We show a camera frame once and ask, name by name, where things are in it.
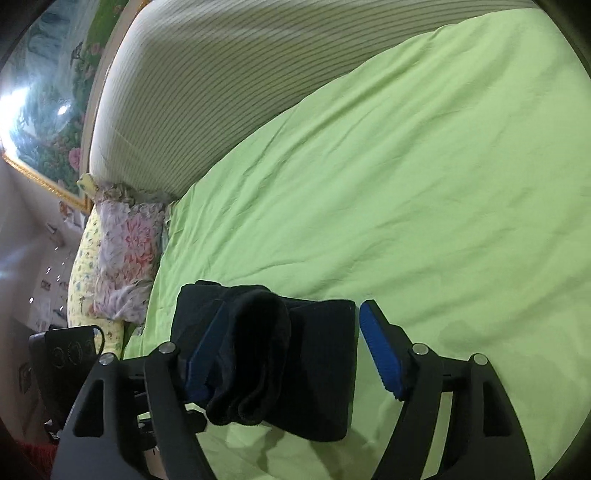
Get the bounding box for gold framed landscape painting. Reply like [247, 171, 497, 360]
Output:
[0, 0, 153, 215]

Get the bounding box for pink floral pillow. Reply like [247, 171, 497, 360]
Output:
[92, 182, 167, 324]

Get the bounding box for black box device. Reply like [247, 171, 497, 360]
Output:
[28, 325, 107, 425]

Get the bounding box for yellow patterned pillow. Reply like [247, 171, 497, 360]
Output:
[67, 173, 125, 361]

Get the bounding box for striped padded headboard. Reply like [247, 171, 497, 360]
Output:
[88, 0, 539, 199]

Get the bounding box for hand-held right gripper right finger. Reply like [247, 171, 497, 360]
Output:
[359, 299, 537, 480]

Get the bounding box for red cloth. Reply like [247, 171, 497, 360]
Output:
[14, 440, 58, 480]

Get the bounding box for dark navy pants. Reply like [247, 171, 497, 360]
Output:
[171, 279, 358, 443]

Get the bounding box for light green bed sheet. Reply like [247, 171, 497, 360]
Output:
[122, 7, 591, 480]

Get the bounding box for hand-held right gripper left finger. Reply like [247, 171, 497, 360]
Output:
[50, 301, 230, 480]

